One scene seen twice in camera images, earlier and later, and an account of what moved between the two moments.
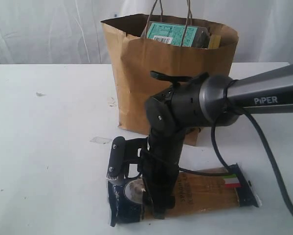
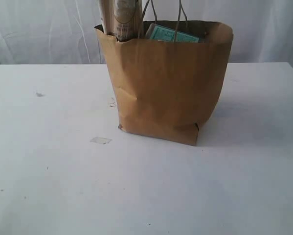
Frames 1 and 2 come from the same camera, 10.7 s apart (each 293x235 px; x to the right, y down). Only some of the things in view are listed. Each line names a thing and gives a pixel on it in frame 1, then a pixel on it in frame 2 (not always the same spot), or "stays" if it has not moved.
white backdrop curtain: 70,32 stays
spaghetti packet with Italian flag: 199,192 to 122,19
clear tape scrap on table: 100,140 stays
